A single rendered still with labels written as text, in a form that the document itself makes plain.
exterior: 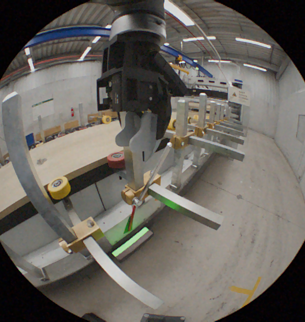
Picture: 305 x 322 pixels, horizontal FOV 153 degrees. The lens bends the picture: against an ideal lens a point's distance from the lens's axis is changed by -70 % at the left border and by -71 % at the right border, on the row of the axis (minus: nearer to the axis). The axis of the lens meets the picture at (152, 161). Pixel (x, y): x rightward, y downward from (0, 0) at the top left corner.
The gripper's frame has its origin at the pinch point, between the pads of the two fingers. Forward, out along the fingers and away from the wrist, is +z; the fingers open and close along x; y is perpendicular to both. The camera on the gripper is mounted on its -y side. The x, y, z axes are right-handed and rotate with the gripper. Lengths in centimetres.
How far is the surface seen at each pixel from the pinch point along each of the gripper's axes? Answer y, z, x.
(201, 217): -5.5, 15.2, 12.8
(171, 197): -6.6, 14.8, 2.7
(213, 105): -76, -10, -7
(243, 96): -254, -45, 18
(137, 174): -2.5, 8.9, -6.0
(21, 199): 36.2, 11.2, -26.6
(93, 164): 1.8, 12.1, -26.6
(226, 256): -43, 101, 55
